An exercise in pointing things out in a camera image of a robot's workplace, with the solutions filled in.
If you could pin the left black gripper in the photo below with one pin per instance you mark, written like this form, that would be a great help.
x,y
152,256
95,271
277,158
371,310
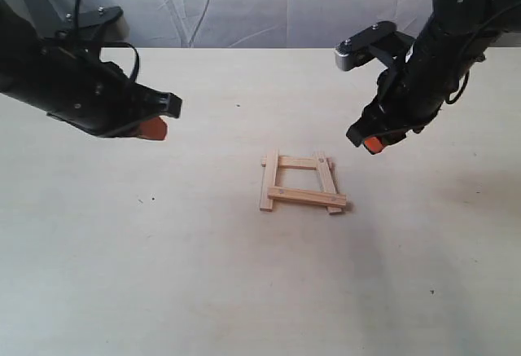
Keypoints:
x,y
95,96

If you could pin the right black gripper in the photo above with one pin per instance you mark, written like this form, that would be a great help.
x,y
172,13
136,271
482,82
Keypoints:
x,y
437,72

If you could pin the wooden stick with holes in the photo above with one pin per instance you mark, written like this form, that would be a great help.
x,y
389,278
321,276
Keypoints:
x,y
324,175
299,196

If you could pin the plain wooden stick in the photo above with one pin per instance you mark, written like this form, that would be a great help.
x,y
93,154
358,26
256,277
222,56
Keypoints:
x,y
304,163
269,180

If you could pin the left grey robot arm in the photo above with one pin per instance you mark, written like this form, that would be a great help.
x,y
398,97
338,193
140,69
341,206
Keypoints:
x,y
16,30

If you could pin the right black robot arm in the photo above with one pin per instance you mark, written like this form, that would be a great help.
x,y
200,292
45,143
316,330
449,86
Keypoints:
x,y
489,19

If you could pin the white backdrop cloth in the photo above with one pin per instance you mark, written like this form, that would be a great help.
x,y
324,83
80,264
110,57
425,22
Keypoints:
x,y
239,23

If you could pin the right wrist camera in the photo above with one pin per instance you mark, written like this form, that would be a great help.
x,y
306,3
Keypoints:
x,y
381,41

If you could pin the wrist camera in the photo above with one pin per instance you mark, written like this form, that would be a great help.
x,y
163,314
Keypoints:
x,y
381,41
106,23

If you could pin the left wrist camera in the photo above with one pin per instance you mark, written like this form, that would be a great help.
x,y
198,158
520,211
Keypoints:
x,y
106,23

